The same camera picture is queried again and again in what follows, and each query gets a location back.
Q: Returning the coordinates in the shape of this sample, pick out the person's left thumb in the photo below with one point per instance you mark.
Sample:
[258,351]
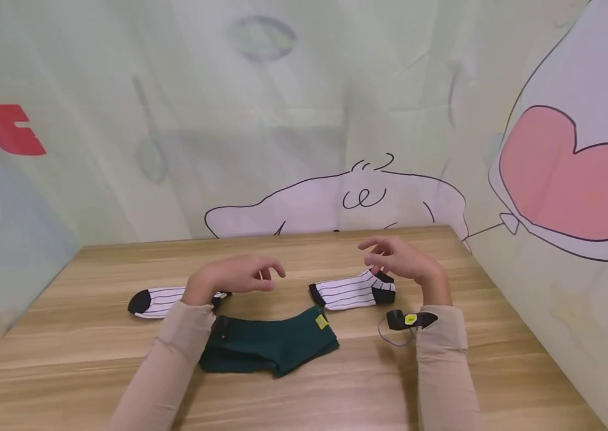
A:
[260,285]

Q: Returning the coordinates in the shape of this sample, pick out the person's right forearm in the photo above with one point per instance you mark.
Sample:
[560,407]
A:
[444,371]

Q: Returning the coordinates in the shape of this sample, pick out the person's left forearm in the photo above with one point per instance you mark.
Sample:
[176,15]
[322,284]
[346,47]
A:
[169,371]

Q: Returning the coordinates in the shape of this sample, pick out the dark green folded socks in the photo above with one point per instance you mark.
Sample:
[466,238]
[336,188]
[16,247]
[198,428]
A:
[271,344]

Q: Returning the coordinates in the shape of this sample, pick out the black wrist band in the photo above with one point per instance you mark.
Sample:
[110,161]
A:
[403,319]

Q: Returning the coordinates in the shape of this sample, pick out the person's right thumb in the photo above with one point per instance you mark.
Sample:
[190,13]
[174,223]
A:
[375,258]

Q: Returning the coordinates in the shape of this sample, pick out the person's left hand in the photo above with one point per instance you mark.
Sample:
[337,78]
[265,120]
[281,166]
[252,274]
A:
[223,275]

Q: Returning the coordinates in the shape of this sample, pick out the white striped black-toed sock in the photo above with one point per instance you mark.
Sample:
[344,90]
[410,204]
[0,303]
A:
[344,292]
[161,301]

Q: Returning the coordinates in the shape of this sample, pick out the person's right index finger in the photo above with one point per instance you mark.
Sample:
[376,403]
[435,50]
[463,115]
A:
[374,242]

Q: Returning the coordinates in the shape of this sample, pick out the person's right hand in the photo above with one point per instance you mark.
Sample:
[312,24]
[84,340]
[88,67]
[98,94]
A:
[417,266]

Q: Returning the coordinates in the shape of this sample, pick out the person's left fingers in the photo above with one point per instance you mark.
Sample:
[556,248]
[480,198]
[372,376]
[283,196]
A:
[265,274]

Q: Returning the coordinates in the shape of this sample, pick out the person's right fingers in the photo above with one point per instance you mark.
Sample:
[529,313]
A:
[380,269]

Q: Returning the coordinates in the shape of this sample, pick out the person's left index finger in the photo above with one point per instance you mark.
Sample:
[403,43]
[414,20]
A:
[272,264]

